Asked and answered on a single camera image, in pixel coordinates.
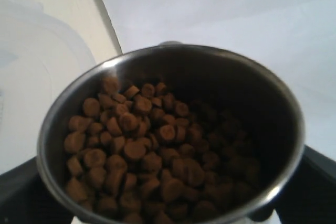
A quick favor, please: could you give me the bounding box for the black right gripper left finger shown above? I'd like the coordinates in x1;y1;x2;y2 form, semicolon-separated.
1;158;74;224

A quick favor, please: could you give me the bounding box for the translucent plastic tall container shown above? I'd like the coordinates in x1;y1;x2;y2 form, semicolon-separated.
1;0;96;173

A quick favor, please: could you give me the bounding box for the steel cup with pellets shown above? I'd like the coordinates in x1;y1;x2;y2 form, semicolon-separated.
37;44;305;223

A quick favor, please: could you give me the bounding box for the white backdrop curtain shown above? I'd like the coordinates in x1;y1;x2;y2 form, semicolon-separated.
103;0;335;159

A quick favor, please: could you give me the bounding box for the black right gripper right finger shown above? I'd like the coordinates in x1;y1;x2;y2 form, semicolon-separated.
267;146;335;223

